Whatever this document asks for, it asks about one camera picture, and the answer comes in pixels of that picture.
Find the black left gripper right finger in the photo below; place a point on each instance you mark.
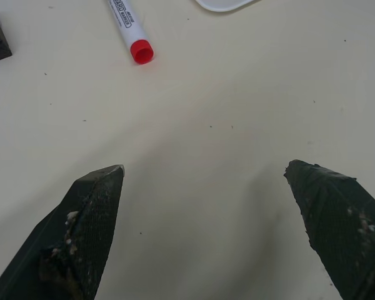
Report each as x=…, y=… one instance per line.
x=340, y=225

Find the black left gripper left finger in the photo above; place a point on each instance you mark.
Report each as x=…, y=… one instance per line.
x=81, y=237

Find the red-capped white whiteboard marker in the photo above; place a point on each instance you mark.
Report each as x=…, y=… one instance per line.
x=130, y=30

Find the white plate edge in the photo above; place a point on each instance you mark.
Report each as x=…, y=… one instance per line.
x=223, y=4

